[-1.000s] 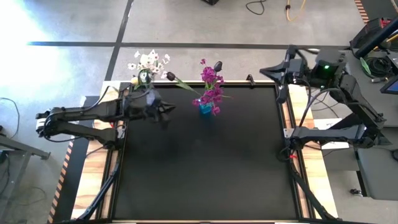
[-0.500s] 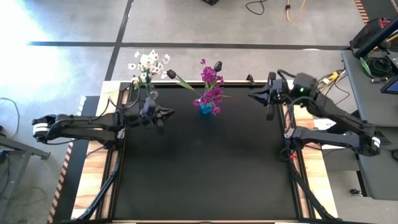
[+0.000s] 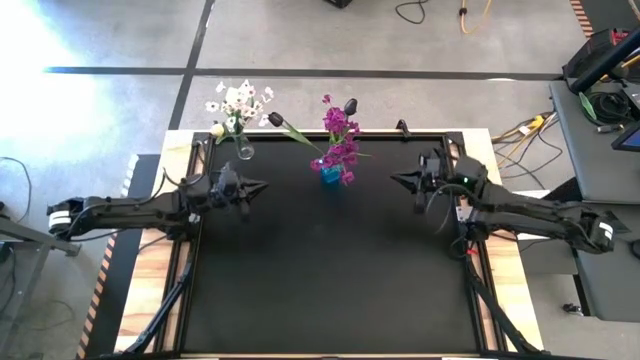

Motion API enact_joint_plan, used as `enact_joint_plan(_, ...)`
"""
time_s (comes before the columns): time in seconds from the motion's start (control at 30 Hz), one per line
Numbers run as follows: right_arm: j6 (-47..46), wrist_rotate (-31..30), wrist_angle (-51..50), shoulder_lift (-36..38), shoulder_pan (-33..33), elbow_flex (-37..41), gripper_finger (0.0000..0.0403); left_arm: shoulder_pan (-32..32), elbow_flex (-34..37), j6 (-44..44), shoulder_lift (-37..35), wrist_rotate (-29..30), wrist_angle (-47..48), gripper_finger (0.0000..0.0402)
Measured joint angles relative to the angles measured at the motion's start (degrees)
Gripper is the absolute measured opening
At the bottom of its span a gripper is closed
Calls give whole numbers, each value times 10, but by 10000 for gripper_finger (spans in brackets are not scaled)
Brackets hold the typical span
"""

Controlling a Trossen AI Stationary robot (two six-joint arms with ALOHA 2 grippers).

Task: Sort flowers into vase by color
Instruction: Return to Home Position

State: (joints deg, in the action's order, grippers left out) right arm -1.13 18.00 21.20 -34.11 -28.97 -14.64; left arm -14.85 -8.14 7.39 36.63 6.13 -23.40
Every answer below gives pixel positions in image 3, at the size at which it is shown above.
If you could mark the wooden table board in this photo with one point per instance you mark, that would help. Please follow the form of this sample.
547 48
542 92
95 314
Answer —
150 280

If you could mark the black case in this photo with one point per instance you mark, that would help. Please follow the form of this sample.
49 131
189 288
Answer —
585 55

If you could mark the grey side desk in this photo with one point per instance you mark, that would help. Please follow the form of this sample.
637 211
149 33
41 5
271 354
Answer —
610 285
580 165

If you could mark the blue glass vase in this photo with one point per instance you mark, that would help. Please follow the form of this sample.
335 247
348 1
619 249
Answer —
331 175

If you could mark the white flower bunch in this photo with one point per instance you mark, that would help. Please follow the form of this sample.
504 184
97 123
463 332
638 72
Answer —
212 106
263 120
246 90

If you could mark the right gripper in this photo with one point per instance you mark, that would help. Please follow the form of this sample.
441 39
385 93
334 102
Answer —
440 185

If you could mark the tablet with blue screen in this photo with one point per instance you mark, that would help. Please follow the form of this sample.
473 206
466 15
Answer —
629 139

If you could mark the grey stand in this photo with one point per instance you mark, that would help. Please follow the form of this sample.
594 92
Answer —
30 235

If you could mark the clear glass vase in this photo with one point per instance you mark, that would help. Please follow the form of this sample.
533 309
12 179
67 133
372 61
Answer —
244 149

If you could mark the small black clamp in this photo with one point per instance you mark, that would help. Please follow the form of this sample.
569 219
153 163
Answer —
402 127

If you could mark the black mat orange stripes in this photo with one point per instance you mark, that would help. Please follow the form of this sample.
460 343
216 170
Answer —
120 200
582 17

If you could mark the black diagonal frame strut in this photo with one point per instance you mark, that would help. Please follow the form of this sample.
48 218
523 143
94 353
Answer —
160 315
500 315

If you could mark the dark blue pole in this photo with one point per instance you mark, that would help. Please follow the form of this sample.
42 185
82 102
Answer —
605 60

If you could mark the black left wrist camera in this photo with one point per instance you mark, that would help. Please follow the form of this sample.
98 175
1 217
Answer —
229 180

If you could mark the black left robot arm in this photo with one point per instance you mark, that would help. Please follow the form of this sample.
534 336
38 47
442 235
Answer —
125 212

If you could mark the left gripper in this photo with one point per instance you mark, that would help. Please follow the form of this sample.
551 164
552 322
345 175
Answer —
225 197

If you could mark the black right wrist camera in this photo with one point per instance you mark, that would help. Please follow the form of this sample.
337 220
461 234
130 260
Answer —
431 167

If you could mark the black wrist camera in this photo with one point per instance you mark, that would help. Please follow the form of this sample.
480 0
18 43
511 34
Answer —
431 167
229 180

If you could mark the dark tulip with white petal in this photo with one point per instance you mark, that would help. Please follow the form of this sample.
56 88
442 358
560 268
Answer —
350 106

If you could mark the purple flower bunch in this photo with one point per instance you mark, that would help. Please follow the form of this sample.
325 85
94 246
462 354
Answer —
334 120
345 148

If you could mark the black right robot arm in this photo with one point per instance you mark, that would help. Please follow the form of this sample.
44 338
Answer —
525 210

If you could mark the long green leafy stem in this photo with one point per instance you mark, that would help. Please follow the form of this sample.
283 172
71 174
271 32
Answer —
217 130

